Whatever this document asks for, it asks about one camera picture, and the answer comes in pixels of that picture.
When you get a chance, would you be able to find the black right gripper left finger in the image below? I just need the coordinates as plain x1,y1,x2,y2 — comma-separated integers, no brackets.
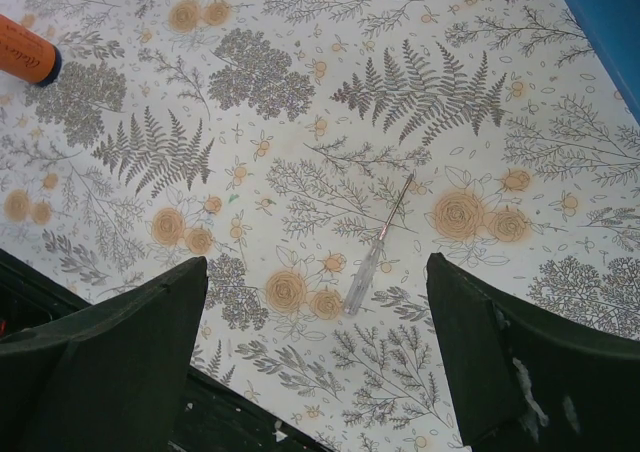
1,257,207,451

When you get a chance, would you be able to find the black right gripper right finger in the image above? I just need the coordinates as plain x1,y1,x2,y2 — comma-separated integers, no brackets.
426,253,639,451

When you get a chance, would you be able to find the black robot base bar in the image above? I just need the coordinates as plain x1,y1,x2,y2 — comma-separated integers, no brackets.
1,254,318,451

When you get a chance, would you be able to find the floral patterned table mat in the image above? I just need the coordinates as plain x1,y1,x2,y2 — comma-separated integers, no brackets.
1,0,639,451

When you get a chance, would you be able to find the orange cylindrical tube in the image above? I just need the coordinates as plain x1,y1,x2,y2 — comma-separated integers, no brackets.
1,16,62,87

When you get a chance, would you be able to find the blue shelf unit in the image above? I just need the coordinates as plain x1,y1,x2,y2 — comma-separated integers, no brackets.
564,0,639,108

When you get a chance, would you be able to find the clear handle screwdriver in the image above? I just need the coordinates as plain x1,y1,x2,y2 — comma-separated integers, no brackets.
343,172,415,316

